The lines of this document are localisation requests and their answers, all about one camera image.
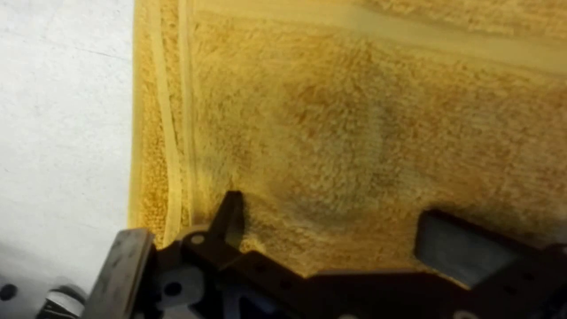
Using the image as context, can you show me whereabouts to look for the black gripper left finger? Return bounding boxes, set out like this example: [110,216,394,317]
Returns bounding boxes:
[147,189,317,319]

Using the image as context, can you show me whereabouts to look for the yellow towel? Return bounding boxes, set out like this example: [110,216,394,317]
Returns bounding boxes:
[128,0,567,279]

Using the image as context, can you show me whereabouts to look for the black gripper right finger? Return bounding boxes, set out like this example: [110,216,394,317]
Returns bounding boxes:
[415,209,567,319]

